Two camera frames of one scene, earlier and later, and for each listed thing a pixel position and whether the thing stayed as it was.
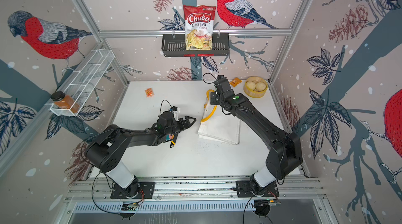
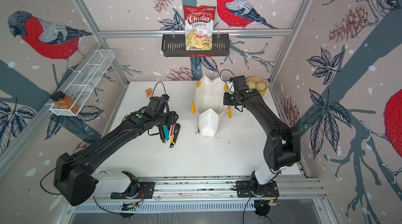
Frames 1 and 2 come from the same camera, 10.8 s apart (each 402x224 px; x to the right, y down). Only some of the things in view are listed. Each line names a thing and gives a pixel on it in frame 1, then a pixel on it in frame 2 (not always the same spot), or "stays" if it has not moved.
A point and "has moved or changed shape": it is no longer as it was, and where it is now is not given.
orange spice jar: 63,100 stays
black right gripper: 212,98 -> 225,99
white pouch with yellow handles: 216,125 has moved or changed shape
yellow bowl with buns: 255,87 stays
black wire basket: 174,45 stays
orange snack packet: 149,92 stays
